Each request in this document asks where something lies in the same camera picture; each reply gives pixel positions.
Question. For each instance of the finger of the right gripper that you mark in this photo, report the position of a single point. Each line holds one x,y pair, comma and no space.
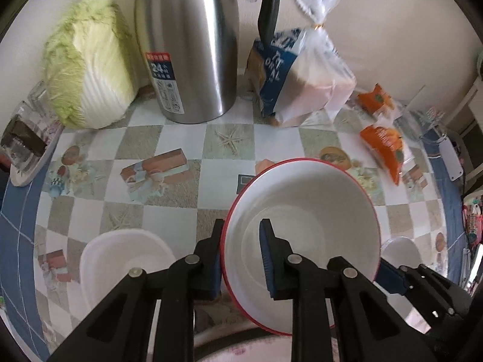
391,279

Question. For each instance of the stainless steel thermos jug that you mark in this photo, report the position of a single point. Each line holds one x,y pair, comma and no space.
190,50

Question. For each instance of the floral porcelain plate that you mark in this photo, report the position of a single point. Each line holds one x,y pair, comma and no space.
247,345

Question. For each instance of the near orange snack packet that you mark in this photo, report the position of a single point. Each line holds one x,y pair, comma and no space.
386,145

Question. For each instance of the red rimmed floral bowl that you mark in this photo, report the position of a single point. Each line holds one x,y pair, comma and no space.
321,210

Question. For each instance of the white power adapter box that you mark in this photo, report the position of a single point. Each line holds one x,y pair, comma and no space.
450,159

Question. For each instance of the blue tablecloth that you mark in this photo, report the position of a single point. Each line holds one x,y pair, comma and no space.
18,219

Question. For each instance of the checkered plastic table cover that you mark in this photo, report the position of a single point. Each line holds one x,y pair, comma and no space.
145,172

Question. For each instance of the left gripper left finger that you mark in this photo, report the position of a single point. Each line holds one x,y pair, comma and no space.
143,306

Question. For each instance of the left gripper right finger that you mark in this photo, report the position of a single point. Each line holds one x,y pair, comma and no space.
336,299

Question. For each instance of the orange snack packet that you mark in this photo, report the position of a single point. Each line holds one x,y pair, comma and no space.
378,102
386,145

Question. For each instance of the clear glass jar tray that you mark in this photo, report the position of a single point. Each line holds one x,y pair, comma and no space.
31,135

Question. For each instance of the white chair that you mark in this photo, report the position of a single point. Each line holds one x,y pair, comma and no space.
466,120

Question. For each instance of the small white bowl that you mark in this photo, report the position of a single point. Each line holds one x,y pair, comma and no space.
110,256

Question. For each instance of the bagged sliced bread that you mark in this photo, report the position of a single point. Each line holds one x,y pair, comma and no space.
296,74

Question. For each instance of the far orange snack packet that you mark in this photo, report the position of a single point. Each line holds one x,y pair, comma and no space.
378,102

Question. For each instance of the clear glass mug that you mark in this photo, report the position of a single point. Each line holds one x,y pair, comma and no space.
420,122

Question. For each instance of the napa cabbage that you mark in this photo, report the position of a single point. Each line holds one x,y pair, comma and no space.
89,67

